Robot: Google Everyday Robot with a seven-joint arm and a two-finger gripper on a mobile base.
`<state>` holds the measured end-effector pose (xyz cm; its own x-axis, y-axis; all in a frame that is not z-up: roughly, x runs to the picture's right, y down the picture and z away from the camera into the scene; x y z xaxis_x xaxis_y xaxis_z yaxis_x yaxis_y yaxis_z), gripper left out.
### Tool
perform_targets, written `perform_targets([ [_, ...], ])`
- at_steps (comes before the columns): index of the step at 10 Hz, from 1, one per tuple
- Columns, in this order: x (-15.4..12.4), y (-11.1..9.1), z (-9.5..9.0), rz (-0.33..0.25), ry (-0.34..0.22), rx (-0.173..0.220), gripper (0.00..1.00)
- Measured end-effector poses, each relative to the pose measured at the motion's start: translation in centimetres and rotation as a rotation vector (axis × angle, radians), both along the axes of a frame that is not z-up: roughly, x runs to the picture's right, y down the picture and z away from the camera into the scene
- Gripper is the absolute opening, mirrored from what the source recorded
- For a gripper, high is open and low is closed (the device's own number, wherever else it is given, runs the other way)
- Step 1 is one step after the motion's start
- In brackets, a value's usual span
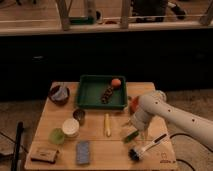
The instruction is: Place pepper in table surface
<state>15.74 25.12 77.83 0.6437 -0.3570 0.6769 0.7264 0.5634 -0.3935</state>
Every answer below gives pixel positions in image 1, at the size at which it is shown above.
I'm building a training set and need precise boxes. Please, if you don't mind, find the white round container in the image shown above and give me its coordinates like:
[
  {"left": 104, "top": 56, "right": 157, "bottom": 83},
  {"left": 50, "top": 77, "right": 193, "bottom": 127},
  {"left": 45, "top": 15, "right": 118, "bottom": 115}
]
[{"left": 62, "top": 118, "right": 79, "bottom": 137}]

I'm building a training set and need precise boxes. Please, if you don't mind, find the green vegetable piece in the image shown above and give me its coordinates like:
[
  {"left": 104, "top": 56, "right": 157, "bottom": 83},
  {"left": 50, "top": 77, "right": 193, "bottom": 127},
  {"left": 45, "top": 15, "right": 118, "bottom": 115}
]
[{"left": 123, "top": 130, "right": 139, "bottom": 143}]

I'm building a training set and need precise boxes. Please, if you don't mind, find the red pepper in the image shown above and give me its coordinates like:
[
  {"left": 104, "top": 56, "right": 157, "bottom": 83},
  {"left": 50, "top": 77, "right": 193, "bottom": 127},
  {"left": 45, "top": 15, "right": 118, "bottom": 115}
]
[{"left": 130, "top": 96, "right": 139, "bottom": 113}]

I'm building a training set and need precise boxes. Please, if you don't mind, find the blue sponge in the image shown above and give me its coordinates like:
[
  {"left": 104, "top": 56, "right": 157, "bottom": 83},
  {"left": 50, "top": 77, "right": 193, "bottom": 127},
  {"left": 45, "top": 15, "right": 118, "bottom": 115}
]
[{"left": 76, "top": 141, "right": 90, "bottom": 165}]

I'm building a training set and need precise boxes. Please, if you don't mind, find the grey cloth in bowl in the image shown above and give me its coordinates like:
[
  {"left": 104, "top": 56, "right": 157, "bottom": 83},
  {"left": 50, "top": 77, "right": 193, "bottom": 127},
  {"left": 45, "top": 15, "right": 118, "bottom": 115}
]
[{"left": 52, "top": 86, "right": 67, "bottom": 100}]

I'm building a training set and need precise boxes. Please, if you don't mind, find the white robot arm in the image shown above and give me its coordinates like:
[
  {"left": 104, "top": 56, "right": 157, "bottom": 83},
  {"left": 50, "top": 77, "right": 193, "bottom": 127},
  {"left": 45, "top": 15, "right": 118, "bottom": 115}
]
[{"left": 130, "top": 90, "right": 213, "bottom": 150}]

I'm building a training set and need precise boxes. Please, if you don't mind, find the black pole stand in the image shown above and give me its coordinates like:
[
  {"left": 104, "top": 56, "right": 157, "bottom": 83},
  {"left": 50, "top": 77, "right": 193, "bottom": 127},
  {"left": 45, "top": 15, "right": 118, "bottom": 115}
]
[{"left": 11, "top": 122, "right": 24, "bottom": 171}]

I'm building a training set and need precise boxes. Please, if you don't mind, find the green plastic tray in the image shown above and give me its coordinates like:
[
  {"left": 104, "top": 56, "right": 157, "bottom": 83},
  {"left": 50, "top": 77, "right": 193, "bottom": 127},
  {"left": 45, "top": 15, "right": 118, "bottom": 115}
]
[{"left": 75, "top": 75, "right": 127, "bottom": 110}]

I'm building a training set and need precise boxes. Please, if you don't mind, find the orange fruit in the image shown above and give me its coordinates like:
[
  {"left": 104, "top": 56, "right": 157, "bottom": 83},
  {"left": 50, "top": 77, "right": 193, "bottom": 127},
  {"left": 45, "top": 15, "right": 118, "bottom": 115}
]
[{"left": 111, "top": 78, "right": 121, "bottom": 88}]

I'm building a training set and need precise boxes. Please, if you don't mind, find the small metal cup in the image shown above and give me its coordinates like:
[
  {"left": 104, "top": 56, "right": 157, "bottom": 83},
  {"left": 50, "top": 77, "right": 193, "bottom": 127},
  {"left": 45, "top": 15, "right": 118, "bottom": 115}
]
[{"left": 73, "top": 109, "right": 85, "bottom": 125}]

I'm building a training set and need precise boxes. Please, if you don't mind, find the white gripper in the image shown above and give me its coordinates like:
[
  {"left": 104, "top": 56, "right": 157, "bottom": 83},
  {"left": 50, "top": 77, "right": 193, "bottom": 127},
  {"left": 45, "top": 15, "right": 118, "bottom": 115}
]
[{"left": 130, "top": 113, "right": 149, "bottom": 131}]

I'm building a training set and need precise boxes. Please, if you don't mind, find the black cable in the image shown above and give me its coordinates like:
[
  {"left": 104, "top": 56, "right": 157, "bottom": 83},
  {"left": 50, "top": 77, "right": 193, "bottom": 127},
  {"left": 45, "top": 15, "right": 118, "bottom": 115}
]
[{"left": 168, "top": 132, "right": 213, "bottom": 171}]

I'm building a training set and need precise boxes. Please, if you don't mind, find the brown wooden block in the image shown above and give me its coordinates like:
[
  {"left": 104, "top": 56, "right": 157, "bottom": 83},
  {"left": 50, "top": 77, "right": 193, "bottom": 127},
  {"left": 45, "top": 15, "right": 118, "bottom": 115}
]
[{"left": 30, "top": 147, "right": 59, "bottom": 164}]

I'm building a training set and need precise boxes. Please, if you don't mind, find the dark brown bowl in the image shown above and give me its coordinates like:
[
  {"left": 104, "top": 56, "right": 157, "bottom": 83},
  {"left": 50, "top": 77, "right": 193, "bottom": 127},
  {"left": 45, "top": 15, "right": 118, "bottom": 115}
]
[{"left": 48, "top": 85, "right": 70, "bottom": 106}]

